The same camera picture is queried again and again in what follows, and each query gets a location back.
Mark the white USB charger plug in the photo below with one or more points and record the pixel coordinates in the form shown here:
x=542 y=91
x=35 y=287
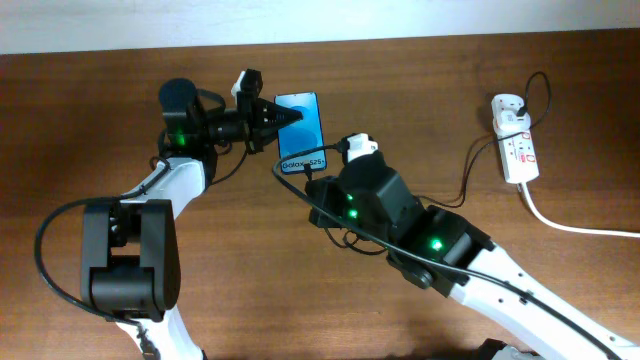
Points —
x=507 y=123

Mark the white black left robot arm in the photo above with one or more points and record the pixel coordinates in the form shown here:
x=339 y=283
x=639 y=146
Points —
x=130 y=269

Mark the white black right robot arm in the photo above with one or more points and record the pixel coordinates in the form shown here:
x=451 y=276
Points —
x=436 y=248

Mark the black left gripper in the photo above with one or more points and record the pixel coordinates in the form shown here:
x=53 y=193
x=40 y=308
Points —
x=255 y=125

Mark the white power strip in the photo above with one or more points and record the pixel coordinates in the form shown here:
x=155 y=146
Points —
x=519 y=161

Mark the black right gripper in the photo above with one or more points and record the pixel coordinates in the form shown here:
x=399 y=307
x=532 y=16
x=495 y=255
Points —
x=329 y=196

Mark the blue smartphone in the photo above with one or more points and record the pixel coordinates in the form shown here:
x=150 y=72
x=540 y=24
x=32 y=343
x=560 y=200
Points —
x=302 y=135

